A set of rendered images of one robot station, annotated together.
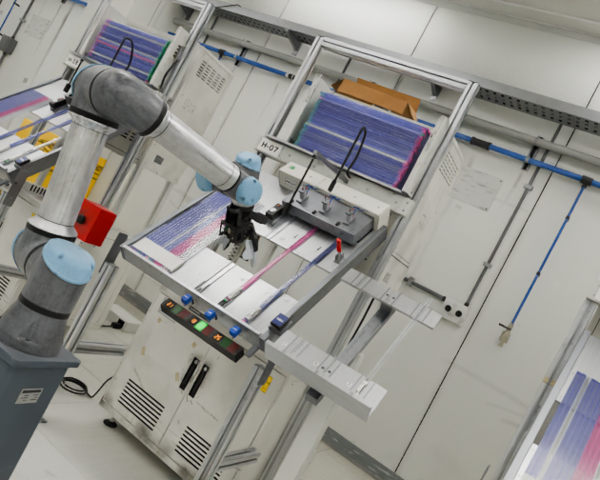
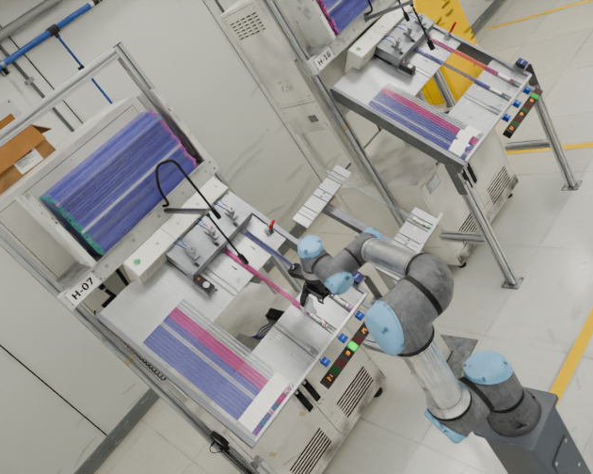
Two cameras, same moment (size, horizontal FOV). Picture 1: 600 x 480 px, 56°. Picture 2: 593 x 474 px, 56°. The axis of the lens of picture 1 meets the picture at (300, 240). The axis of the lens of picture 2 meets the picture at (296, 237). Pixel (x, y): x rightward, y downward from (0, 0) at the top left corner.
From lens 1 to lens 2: 1.92 m
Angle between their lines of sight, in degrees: 60
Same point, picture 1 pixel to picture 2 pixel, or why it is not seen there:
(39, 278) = (515, 383)
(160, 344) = (273, 433)
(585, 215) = (80, 53)
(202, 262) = (274, 354)
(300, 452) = not seen: hidden behind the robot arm
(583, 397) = (390, 106)
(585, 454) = (430, 118)
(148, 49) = not seen: outside the picture
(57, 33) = not seen: outside the picture
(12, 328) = (535, 406)
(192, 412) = (329, 398)
